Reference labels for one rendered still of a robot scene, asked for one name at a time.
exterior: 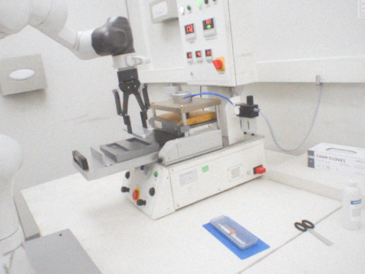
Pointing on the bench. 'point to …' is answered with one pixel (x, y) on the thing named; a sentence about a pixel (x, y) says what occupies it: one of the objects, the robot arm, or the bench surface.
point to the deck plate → (214, 150)
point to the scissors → (311, 230)
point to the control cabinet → (219, 53)
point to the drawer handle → (80, 159)
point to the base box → (208, 176)
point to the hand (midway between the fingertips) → (136, 123)
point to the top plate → (187, 102)
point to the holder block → (129, 148)
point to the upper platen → (191, 117)
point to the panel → (144, 186)
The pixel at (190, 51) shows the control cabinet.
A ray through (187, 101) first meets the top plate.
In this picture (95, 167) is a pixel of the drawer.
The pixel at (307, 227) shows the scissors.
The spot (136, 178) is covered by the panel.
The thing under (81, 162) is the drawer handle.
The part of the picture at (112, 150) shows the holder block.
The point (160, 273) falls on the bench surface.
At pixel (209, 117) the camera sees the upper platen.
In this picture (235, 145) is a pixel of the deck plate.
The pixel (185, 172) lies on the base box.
